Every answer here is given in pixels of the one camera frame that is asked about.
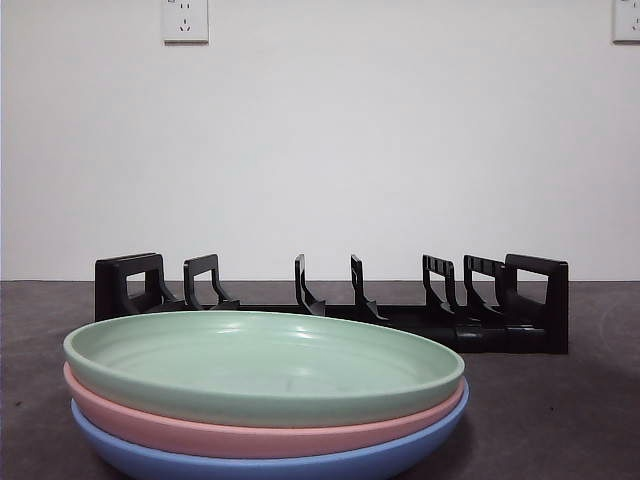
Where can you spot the pale green plate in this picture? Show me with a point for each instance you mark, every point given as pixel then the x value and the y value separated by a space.
pixel 250 360

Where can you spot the black plate rack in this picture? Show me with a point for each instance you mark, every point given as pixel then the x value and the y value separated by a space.
pixel 557 310

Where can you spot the pink plate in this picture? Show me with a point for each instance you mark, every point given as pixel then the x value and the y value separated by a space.
pixel 250 442

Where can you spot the white wall socket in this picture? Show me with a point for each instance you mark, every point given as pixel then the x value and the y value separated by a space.
pixel 185 22
pixel 627 25

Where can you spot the blue plate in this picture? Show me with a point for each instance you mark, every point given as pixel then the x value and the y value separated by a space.
pixel 250 470

